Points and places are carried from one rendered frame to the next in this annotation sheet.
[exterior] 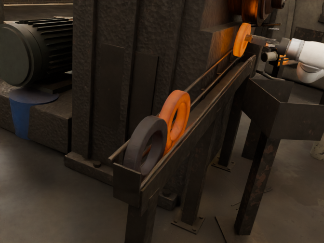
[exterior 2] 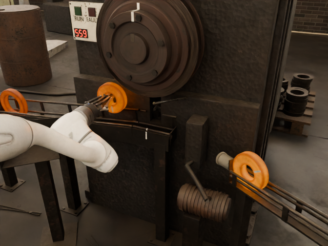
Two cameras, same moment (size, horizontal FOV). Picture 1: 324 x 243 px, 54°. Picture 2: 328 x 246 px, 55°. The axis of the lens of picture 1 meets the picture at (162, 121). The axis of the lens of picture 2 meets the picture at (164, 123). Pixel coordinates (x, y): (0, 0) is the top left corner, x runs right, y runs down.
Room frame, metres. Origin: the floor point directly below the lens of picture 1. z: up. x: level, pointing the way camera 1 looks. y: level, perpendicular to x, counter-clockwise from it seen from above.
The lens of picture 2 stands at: (1.81, -1.72, 1.44)
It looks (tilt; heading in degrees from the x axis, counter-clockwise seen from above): 28 degrees down; 91
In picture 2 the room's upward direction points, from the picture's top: straight up
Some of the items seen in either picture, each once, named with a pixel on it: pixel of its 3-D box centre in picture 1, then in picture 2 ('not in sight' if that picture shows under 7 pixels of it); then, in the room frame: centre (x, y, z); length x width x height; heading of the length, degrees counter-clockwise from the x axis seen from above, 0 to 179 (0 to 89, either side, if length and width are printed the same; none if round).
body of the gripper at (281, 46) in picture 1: (277, 45); (92, 109); (1.46, -0.46, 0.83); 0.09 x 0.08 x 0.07; 68
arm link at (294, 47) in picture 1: (293, 49); (82, 116); (1.44, -0.53, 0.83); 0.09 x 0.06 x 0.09; 158
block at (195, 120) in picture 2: (250, 56); (196, 141); (1.93, -0.47, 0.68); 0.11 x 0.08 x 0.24; 67
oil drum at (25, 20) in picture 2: not in sight; (21, 45); (-0.05, 2.14, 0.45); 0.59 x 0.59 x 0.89
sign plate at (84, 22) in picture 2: not in sight; (94, 22); (1.44, -0.16, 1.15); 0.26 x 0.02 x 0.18; 157
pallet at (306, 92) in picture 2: not in sight; (252, 88); (2.65, 1.34, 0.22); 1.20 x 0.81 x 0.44; 155
